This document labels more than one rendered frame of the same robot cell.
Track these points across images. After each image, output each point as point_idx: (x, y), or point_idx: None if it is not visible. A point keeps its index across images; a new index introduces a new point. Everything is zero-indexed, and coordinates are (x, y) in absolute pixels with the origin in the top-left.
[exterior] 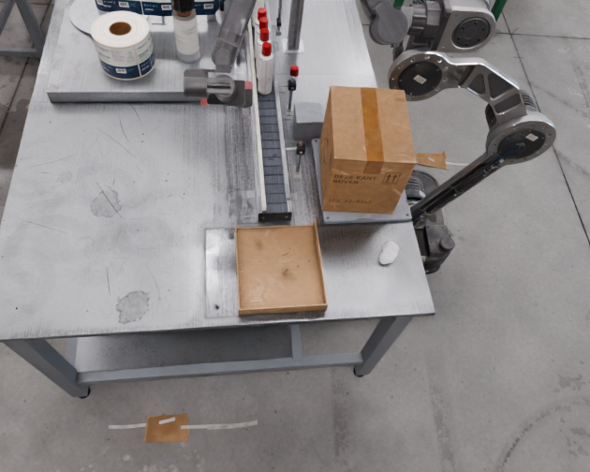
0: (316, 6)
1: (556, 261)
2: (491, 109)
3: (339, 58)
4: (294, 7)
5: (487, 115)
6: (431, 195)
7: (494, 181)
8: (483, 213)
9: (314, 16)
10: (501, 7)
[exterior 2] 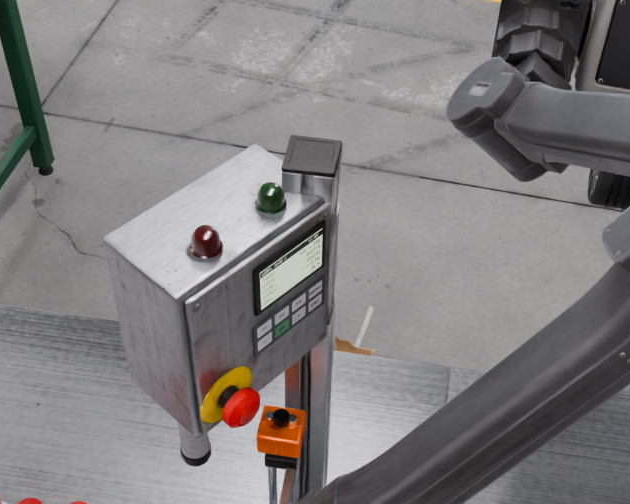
0: (133, 426)
1: (610, 262)
2: (624, 184)
3: (377, 428)
4: (324, 472)
5: (620, 198)
6: None
7: (418, 284)
8: (494, 329)
9: (179, 443)
10: (35, 88)
